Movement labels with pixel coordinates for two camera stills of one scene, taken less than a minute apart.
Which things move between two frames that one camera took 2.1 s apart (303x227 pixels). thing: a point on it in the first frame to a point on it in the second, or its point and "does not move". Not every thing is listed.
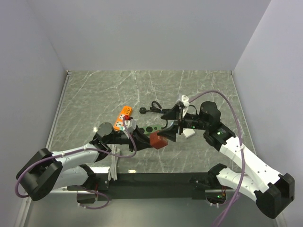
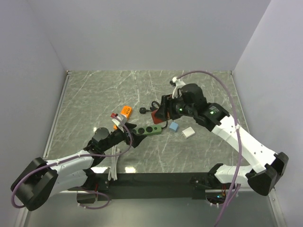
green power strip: x=148 y=129 does not move
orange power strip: x=119 y=125 does not move
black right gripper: x=174 y=113 to x=167 y=102
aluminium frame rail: x=219 y=190 does not move
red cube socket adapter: x=156 y=141 to x=155 y=120
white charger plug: x=188 y=132 does not move
